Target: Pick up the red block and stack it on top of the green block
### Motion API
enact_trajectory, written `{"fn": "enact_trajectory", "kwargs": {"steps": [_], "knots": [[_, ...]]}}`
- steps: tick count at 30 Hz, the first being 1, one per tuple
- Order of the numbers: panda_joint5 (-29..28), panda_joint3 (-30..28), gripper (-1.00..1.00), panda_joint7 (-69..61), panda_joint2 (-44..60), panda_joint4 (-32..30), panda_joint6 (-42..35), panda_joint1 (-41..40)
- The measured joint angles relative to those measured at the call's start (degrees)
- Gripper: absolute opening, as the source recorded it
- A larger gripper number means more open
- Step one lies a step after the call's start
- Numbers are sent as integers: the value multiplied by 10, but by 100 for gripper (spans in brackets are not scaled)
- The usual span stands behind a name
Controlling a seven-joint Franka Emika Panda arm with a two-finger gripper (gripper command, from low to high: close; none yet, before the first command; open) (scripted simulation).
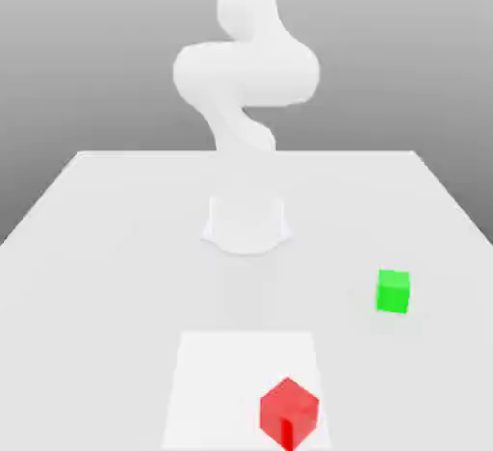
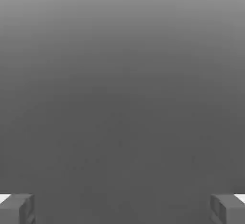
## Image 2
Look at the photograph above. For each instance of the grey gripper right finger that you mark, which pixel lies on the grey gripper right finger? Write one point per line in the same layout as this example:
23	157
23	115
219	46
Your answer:
231	208

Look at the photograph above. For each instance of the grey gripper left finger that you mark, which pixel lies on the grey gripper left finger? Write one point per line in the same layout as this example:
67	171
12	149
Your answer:
13	208

